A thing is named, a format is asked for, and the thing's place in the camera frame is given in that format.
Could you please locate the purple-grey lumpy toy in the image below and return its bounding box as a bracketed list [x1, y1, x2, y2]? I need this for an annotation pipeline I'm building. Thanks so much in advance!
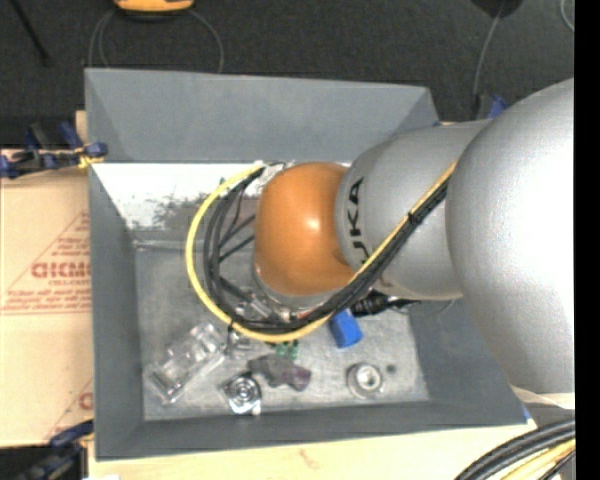
[247, 353, 313, 393]

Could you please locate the shiny metal round disc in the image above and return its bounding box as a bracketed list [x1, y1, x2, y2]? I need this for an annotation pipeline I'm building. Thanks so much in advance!
[220, 373, 263, 417]

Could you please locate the blue cylinder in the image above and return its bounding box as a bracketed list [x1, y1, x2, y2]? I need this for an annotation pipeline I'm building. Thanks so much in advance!
[328, 308, 365, 350]

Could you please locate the clear plastic container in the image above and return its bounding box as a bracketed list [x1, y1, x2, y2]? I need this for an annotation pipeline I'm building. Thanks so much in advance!
[148, 321, 228, 405]

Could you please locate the grey round cap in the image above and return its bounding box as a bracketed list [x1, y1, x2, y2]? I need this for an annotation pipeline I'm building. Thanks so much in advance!
[345, 361, 385, 399]

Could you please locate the grey metal bin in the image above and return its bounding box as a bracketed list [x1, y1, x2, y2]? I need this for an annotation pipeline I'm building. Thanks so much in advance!
[83, 67, 539, 462]

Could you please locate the brown cardboard board, red print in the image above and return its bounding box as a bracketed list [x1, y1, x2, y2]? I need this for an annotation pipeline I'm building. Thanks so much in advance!
[0, 109, 97, 450]

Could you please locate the black cylinder on white bracket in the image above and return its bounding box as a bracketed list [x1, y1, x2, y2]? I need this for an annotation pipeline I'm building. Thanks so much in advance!
[350, 291, 421, 318]

